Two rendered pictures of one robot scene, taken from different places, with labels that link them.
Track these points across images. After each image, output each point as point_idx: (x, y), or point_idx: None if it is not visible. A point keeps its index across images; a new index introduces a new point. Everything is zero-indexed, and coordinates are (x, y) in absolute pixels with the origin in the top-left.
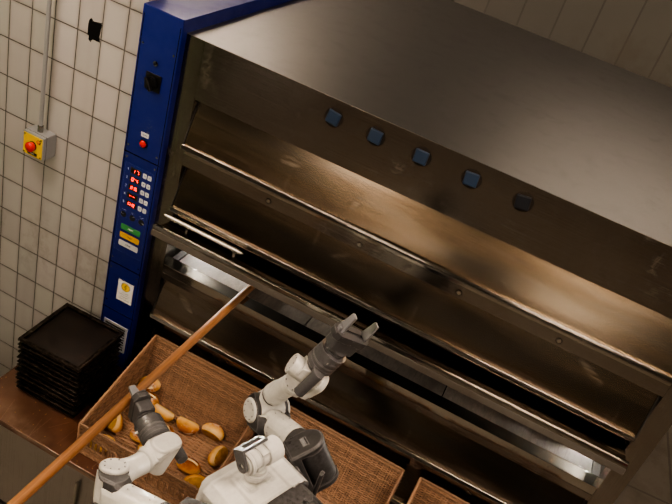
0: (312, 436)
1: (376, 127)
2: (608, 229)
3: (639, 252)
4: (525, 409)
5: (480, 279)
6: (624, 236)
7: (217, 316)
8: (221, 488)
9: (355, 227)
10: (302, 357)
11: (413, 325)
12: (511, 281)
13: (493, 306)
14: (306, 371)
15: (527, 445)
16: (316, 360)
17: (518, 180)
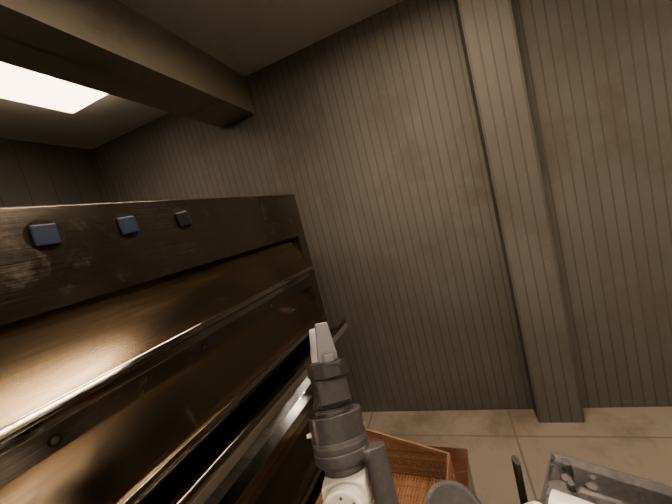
0: (444, 503)
1: None
2: (235, 204)
3: (254, 209)
4: (304, 360)
5: (210, 312)
6: (243, 204)
7: None
8: None
9: (36, 410)
10: (335, 488)
11: (204, 424)
12: (225, 293)
13: (230, 327)
14: (365, 478)
15: (303, 398)
16: (357, 439)
17: (165, 201)
